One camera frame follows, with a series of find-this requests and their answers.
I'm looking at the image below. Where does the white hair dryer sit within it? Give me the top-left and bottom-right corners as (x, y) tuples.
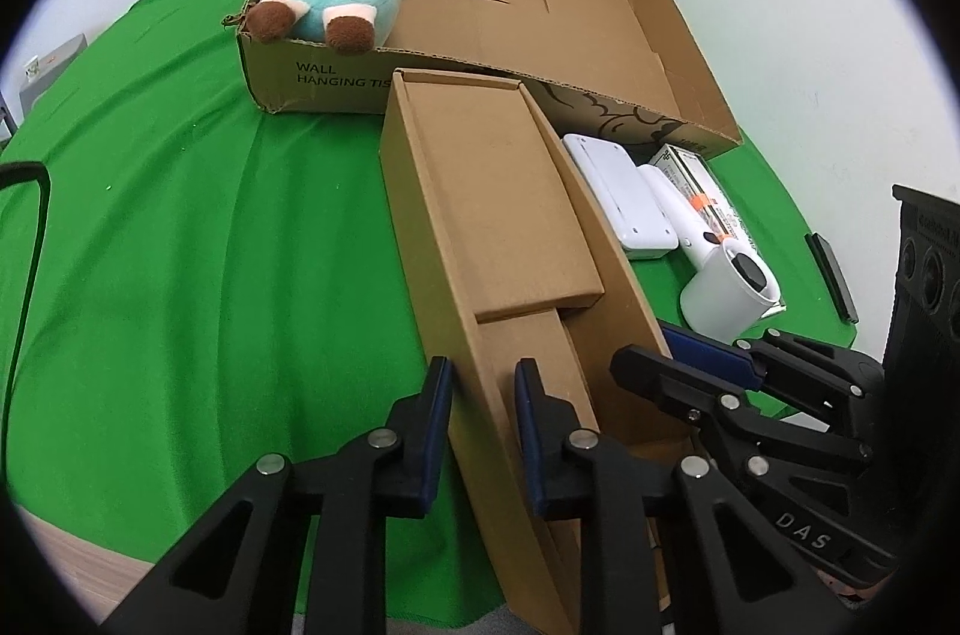
(638, 164), (781, 342)

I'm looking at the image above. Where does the green white medicine box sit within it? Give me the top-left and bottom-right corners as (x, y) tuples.
(651, 145), (758, 252)

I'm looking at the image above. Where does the white scale device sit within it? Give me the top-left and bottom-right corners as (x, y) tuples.
(562, 133), (679, 261)

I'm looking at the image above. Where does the narrow brown cardboard tray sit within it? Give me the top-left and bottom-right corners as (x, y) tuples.
(381, 68), (690, 633)

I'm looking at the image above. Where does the black flat phone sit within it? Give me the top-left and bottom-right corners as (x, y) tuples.
(804, 232), (859, 325)

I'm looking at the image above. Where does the green table cloth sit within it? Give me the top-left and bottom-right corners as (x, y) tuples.
(2, 0), (508, 625)

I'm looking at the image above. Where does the large open cardboard box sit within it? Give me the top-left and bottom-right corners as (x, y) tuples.
(226, 0), (740, 158)

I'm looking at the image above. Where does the black camera box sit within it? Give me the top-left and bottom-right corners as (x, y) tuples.
(884, 185), (958, 432)

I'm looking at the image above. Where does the black cable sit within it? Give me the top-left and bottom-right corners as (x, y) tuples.
(0, 159), (52, 457)

